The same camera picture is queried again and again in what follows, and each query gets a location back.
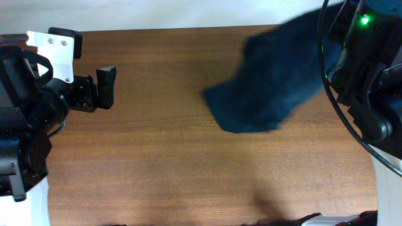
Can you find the dark blue shirt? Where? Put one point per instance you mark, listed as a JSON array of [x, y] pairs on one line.
[[278, 72]]

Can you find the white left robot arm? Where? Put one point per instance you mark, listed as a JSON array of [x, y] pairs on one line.
[[38, 90]]

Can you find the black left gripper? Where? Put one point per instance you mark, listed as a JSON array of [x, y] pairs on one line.
[[92, 92]]

